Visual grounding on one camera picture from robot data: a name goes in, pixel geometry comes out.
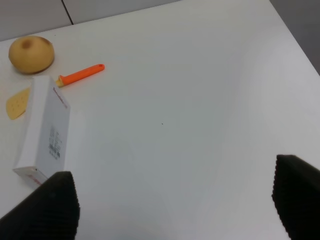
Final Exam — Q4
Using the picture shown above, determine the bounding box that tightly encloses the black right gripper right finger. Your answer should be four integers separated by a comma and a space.
271, 154, 320, 240

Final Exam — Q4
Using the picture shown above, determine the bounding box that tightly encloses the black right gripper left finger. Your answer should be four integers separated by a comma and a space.
0, 171, 81, 240

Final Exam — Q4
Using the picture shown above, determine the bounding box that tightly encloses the white cardboard box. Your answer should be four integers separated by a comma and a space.
13, 75, 71, 189

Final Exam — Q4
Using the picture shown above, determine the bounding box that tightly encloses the yellow cheese slice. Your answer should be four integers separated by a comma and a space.
5, 87, 31, 120

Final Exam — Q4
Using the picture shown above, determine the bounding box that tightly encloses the yellow round fruit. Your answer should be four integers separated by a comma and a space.
8, 35, 55, 75

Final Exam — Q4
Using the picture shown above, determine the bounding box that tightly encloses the orange handled peeler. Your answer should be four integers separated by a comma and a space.
55, 64, 105, 88

